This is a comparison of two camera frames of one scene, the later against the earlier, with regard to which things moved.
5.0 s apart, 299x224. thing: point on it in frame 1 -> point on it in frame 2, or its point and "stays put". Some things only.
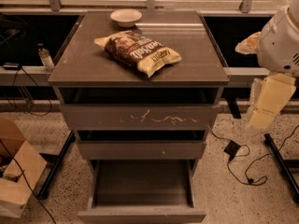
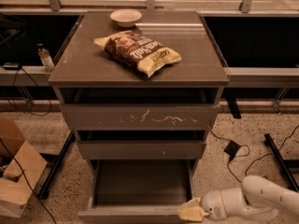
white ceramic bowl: [125, 17] stays put
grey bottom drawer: [142, 191] stays put
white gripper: [277, 46] -> [213, 205]
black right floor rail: [285, 167] stays put
